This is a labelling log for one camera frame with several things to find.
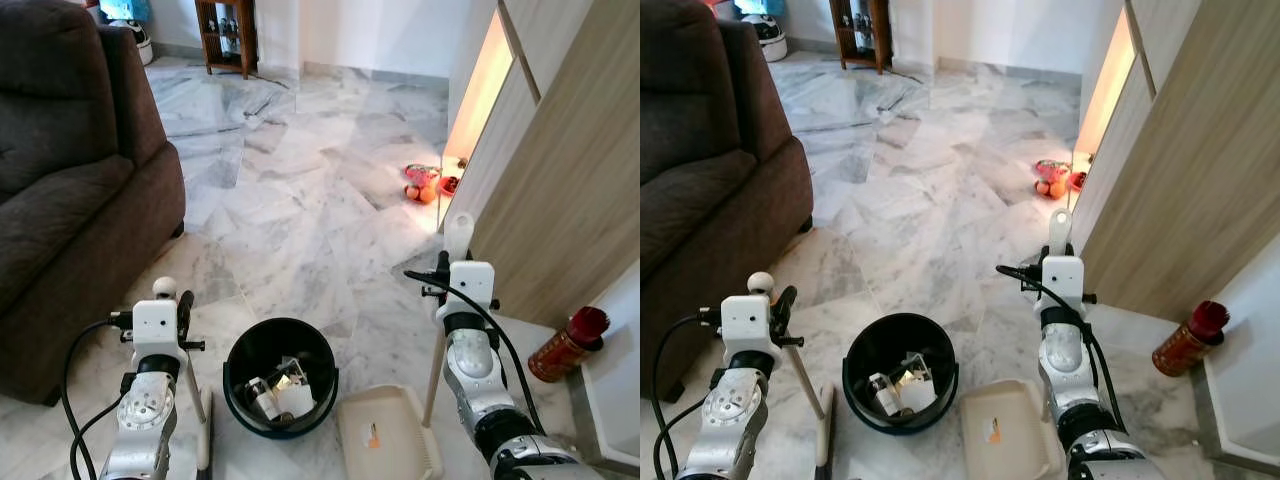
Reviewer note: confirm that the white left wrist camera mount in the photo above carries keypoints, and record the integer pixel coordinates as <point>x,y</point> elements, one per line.
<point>745,320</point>
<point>155,325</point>

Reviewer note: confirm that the white crumpled paper trash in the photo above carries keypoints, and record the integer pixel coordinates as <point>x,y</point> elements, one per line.
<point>292,397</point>
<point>918,392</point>

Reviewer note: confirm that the small white bottle trash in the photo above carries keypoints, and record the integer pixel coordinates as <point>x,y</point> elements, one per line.
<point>262,398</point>
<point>883,395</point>

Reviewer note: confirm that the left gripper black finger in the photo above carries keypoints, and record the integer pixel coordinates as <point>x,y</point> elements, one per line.
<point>785,308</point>
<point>185,310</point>

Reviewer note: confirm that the brown fabric sofa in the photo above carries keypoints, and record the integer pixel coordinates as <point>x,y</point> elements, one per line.
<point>60,200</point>
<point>700,200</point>

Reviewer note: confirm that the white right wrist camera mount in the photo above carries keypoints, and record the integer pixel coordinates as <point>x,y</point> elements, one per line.
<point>472,285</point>
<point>1063,283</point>

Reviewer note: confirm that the dark wooden side table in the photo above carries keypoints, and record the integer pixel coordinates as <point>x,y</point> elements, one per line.
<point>250,30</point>
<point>885,35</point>

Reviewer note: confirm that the white round appliance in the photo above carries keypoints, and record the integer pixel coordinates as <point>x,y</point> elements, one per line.
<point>770,38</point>
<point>135,40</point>

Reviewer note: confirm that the light wood cabinet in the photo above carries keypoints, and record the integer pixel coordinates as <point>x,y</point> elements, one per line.
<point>1190,150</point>
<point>560,150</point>

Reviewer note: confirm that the small red toy bowl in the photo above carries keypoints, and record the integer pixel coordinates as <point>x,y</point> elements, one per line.
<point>1077,182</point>
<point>450,185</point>

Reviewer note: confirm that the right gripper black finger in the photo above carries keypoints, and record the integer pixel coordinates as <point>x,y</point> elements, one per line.
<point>1038,265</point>
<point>443,268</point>

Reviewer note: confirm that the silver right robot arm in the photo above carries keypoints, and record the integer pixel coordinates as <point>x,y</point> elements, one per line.
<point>1065,360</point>
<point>475,370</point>

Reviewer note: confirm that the cyan cardboard box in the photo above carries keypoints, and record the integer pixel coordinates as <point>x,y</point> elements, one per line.
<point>125,8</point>
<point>760,6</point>

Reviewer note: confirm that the red cylindrical tin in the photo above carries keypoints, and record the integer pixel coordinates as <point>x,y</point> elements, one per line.
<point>1185,345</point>
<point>560,350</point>

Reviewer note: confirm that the pink red toy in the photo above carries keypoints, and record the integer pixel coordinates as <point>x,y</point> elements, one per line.
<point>1050,170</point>
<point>422,175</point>

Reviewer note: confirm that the orange toy ball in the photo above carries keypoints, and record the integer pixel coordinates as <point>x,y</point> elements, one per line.
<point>428,194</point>
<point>1056,189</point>

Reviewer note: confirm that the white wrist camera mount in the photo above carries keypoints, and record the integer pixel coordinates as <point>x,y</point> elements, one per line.
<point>1063,283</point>
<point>745,320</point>
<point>155,325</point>
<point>472,285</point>

